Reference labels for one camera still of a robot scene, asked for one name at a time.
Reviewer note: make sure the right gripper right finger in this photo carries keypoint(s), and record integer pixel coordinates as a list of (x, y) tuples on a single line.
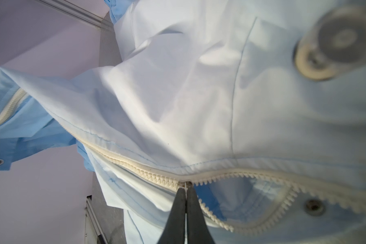
[(197, 230)]

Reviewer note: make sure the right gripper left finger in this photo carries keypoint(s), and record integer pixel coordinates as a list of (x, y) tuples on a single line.
[(174, 231)]

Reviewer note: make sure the light blue zip jacket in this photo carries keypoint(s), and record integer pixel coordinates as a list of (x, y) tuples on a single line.
[(260, 105)]

